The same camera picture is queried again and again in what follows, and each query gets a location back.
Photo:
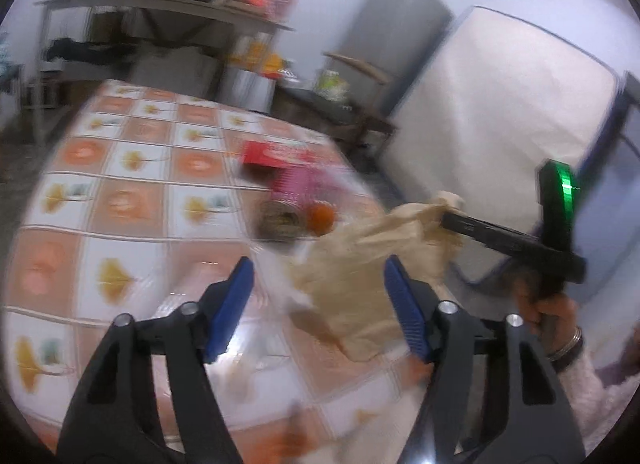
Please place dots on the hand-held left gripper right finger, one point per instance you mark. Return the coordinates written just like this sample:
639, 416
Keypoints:
407, 314

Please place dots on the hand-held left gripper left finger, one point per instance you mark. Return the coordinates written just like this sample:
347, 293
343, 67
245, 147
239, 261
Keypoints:
230, 304

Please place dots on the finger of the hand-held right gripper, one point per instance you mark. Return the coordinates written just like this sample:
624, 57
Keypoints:
490, 236

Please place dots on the orange peel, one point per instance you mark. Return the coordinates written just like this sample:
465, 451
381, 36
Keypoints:
320, 219

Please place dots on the red snack pouch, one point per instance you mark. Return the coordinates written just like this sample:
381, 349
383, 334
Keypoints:
275, 154

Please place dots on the person's right forearm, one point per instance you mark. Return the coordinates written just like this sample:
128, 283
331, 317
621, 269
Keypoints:
590, 394

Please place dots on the person's right hand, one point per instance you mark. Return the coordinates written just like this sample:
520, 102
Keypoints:
555, 324

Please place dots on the round dark tin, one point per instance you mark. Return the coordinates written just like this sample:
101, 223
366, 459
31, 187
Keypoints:
281, 220

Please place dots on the white mattress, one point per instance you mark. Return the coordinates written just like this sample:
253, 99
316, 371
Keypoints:
500, 119

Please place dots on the tile pattern dining table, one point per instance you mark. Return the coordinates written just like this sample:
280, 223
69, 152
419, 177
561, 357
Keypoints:
125, 194

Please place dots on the wooden armchair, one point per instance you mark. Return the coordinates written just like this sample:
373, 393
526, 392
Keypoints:
340, 109

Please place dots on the green white carton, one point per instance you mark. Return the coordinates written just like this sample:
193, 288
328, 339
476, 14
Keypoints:
331, 84

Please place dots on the grey refrigerator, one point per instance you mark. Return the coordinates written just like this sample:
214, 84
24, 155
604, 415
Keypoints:
395, 34

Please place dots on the yellow plastic bag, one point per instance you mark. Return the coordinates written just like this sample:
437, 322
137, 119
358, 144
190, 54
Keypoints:
260, 56

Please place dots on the dark cloth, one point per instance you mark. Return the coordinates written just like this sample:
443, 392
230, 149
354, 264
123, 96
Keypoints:
85, 50

